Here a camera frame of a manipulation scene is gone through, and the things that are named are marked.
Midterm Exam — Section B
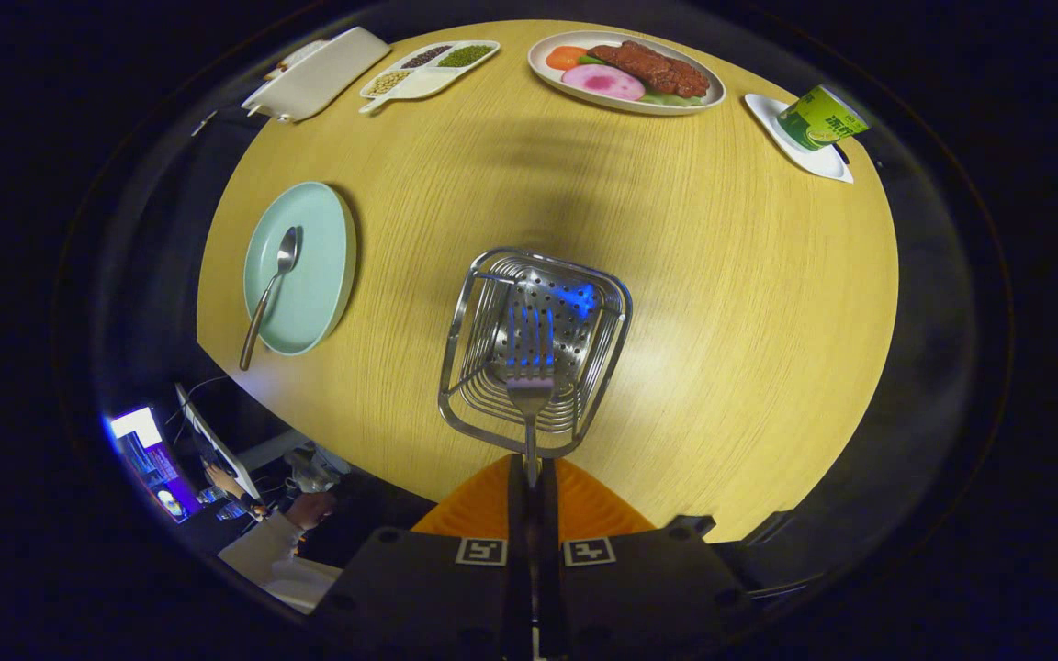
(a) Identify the brown steak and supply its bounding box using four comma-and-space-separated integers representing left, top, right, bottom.
587, 40, 711, 99

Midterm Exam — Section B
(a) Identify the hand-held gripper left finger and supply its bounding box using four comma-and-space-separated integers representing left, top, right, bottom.
313, 454, 535, 661

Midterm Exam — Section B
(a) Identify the white divided tray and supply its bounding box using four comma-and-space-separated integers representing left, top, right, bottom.
359, 39, 501, 114

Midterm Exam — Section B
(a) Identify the small white saucer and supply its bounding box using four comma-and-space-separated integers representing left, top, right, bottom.
744, 93, 856, 185

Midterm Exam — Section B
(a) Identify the pile of green beans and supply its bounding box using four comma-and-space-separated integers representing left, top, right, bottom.
437, 44, 495, 69

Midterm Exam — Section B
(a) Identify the teal round plate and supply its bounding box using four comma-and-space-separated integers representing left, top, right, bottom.
242, 181, 358, 357

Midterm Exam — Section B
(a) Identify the pink round food slice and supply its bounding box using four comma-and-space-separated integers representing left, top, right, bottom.
561, 62, 647, 102

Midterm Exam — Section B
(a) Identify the green label drink bottle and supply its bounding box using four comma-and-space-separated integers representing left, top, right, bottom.
775, 84, 871, 153

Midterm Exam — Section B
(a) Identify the grey laptop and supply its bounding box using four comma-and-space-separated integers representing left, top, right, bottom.
174, 383, 264, 501

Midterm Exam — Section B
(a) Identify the white toaster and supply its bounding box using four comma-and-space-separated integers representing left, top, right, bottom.
242, 26, 392, 124

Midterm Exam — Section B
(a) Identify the silver spoon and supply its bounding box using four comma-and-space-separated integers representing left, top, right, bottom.
238, 225, 302, 373

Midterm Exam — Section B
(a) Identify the glowing computer monitor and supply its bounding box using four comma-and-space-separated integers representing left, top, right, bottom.
107, 407, 204, 524

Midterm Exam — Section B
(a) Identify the pile of dark beans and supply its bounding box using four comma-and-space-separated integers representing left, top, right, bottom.
399, 44, 453, 70

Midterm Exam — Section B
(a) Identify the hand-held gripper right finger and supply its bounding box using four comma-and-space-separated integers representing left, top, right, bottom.
535, 456, 758, 660

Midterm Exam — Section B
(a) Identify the silver fork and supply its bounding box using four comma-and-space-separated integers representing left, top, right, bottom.
492, 308, 559, 487

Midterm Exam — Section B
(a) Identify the white oval food plate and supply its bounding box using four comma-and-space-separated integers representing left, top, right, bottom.
527, 30, 727, 117

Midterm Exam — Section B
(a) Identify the metal wire basket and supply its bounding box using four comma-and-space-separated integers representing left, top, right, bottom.
437, 246, 634, 460

